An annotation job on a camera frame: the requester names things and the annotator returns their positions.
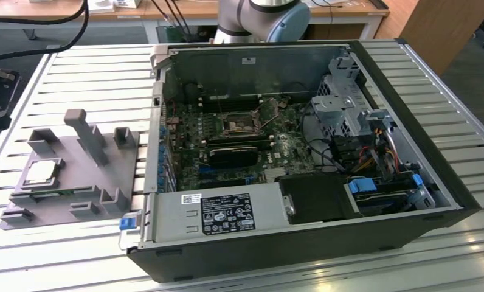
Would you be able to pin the silver CPU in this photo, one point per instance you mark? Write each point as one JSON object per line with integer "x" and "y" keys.
{"x": 43, "y": 171}

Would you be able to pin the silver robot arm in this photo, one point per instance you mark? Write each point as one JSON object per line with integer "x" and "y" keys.
{"x": 242, "y": 18}

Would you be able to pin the CPU socket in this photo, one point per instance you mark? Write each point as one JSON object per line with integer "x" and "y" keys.
{"x": 240, "y": 126}

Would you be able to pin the grey parts rack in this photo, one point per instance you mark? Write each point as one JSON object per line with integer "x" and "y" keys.
{"x": 75, "y": 170}

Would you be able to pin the green RAM stick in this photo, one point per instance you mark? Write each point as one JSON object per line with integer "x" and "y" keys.
{"x": 66, "y": 192}

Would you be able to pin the white cardboard box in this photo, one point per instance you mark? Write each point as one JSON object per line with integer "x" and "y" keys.
{"x": 98, "y": 7}

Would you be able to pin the small brown heatsink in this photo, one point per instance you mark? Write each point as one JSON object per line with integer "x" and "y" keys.
{"x": 171, "y": 121}

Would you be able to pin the white printed box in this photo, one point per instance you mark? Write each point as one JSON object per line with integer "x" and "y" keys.
{"x": 130, "y": 3}

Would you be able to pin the blue power supply latch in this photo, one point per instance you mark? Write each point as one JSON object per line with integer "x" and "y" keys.
{"x": 128, "y": 222}

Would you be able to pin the silver power supply unit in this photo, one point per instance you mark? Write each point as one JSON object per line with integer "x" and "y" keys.
{"x": 172, "y": 213}

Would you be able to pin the black RAM slot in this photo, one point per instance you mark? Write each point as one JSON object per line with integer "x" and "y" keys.
{"x": 234, "y": 138}
{"x": 234, "y": 99}
{"x": 234, "y": 102}
{"x": 234, "y": 96}
{"x": 234, "y": 143}

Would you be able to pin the black graphics card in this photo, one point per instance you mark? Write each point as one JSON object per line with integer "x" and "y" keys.
{"x": 232, "y": 158}

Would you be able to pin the small silver heatsink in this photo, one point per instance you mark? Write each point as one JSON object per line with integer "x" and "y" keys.
{"x": 272, "y": 174}

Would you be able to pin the green motherboard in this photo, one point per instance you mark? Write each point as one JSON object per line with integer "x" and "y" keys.
{"x": 291, "y": 152}

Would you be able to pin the silver drive cage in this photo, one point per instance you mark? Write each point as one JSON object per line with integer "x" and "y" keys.
{"x": 331, "y": 103}

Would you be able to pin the black PC case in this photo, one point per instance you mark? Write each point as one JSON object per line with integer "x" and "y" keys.
{"x": 266, "y": 252}

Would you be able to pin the black plastic shroud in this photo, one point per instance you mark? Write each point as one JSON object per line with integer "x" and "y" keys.
{"x": 319, "y": 197}

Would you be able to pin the wooden desk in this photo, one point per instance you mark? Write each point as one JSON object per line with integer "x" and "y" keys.
{"x": 359, "y": 15}

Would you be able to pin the hard disk in blue carrier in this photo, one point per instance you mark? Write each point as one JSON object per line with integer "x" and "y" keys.
{"x": 362, "y": 185}

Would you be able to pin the blue bay latch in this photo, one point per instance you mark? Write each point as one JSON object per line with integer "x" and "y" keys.
{"x": 417, "y": 180}

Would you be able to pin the wooden cabinet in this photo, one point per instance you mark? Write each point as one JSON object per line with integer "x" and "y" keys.
{"x": 436, "y": 30}

